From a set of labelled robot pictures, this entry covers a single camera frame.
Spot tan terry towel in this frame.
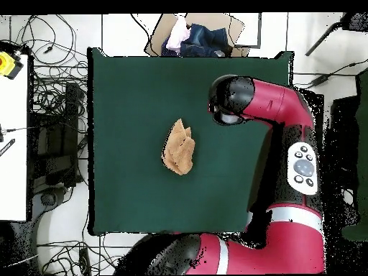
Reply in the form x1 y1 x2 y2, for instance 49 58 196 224
160 118 196 176

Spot dark green table cloth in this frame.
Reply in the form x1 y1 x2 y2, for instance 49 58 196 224
87 47 295 236

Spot blue jeans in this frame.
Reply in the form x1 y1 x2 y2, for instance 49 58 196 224
160 23 234 58

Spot pale pink garment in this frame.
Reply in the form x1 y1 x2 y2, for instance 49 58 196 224
165 15 191 54

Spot cardboard box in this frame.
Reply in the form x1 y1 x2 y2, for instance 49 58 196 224
143 12 251 58

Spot black power strip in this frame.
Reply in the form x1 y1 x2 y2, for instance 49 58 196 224
78 247 91 275

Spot white desk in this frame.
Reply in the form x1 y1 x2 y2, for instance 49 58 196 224
0 54 29 221

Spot black label strip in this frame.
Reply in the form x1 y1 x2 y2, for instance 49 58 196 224
0 138 16 157

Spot green cloth covered stand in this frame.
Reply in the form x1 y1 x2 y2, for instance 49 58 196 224
340 67 368 241

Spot yellow emergency stop button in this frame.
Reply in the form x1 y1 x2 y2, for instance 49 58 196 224
0 51 24 81

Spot black tripod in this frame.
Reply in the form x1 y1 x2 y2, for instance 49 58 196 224
305 11 368 57

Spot black metal frame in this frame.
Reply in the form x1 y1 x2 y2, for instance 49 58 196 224
321 94 360 196
29 82 87 189

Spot black power adapter with cable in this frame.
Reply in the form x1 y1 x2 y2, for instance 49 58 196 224
293 58 368 88

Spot black cable tangle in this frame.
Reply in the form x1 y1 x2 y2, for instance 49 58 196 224
9 14 88 133

